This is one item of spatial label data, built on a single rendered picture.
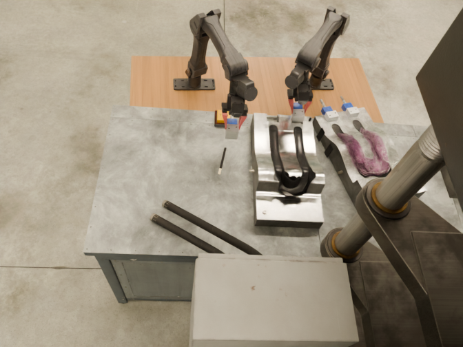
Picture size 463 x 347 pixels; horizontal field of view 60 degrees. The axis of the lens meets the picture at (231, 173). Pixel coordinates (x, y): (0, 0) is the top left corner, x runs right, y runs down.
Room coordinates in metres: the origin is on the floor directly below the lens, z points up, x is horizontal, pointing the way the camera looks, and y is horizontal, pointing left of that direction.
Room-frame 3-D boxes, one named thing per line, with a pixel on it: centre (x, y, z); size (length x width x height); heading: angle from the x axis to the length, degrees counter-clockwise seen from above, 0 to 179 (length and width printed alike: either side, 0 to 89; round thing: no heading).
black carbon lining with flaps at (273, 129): (0.97, -0.22, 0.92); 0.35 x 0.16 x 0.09; 10
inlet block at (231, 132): (1.06, 0.04, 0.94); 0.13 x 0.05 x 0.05; 10
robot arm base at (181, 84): (1.36, 0.26, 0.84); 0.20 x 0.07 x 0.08; 106
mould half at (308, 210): (0.96, -0.21, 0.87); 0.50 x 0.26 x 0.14; 10
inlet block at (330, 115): (1.32, -0.37, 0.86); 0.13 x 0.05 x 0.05; 27
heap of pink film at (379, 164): (1.10, -0.54, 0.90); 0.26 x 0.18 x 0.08; 27
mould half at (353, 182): (1.10, -0.55, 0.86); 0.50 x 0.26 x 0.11; 27
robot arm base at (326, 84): (1.52, -0.32, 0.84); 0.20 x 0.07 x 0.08; 106
